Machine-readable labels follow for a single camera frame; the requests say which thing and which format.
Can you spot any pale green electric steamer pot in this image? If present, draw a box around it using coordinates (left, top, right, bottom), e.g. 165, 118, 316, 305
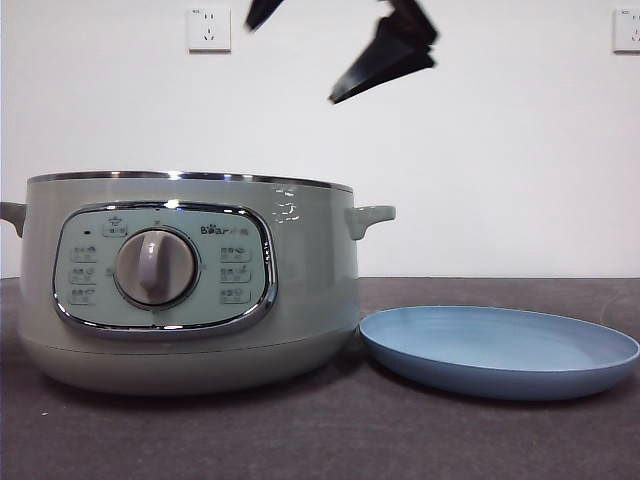
0, 170, 397, 398

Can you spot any blue round plate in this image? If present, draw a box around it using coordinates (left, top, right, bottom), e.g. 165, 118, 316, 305
358, 305, 640, 401

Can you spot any white wall socket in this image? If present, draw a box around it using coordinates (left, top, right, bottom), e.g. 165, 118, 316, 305
612, 8, 640, 54
187, 6, 233, 54

